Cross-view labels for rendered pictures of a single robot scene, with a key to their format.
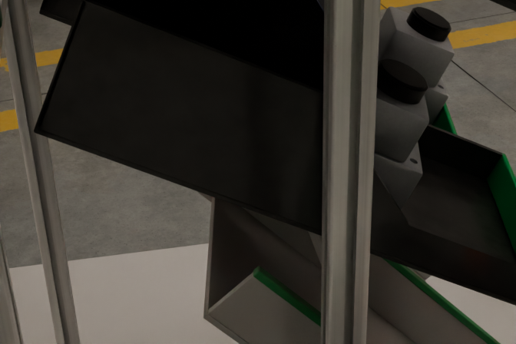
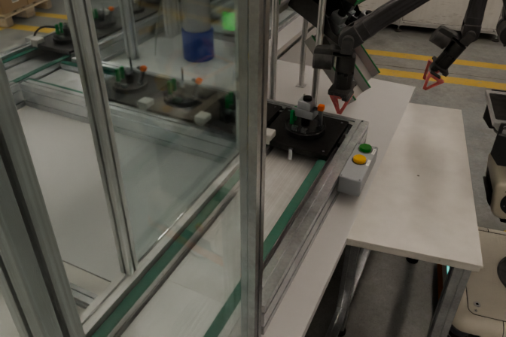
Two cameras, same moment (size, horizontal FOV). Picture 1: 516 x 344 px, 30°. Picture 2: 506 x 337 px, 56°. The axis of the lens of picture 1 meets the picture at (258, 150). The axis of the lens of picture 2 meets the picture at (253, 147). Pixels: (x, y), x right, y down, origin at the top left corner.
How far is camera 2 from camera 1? 135 cm
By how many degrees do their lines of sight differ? 30
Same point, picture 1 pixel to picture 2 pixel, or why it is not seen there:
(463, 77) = not seen: outside the picture
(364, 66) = (322, 2)
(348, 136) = (321, 12)
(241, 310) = (309, 41)
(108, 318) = not seen: hidden behind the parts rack
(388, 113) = (336, 16)
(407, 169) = (338, 26)
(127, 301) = (322, 76)
